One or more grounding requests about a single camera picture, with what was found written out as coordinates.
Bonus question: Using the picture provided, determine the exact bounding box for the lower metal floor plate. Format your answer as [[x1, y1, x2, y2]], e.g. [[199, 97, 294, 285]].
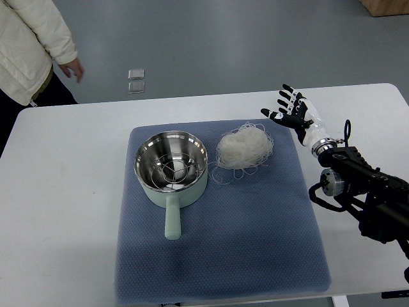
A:
[[128, 81, 145, 93]]

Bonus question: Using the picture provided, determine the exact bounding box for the blue grey table mat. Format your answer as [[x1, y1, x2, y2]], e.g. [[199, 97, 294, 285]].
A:
[[115, 120, 331, 305]]

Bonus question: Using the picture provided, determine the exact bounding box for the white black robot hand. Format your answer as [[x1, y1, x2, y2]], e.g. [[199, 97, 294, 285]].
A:
[[261, 84, 329, 148]]

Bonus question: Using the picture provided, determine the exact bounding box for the mint green steel pot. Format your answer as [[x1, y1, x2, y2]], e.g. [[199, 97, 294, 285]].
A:
[[134, 130, 208, 240]]

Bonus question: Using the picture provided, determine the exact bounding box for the person's bare hand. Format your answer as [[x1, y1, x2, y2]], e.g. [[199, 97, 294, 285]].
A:
[[59, 58, 84, 83]]

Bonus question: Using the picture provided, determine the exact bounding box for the person in white jacket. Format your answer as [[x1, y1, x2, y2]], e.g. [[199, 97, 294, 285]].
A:
[[0, 0, 84, 119]]

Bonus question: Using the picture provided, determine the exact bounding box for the black looped cable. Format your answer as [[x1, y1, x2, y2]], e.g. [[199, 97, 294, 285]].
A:
[[335, 119, 352, 145]]

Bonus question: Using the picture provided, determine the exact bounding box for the wire steaming rack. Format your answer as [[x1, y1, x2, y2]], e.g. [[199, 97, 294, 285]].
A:
[[149, 154, 199, 191]]

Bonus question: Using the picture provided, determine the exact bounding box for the wooden box corner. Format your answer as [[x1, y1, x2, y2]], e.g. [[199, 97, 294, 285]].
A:
[[360, 0, 408, 17]]

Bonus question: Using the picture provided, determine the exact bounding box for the upper metal floor plate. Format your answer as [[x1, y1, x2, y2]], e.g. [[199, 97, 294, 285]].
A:
[[128, 68, 144, 80]]

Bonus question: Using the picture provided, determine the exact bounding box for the white vermicelli bundle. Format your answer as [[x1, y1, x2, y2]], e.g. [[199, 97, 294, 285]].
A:
[[210, 122, 274, 185]]

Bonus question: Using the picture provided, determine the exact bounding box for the metal floor plate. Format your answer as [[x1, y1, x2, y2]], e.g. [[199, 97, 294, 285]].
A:
[[128, 68, 144, 80], [128, 81, 145, 93]]

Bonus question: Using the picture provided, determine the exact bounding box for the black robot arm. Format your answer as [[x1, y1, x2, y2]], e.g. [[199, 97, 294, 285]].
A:
[[309, 145, 408, 256]]

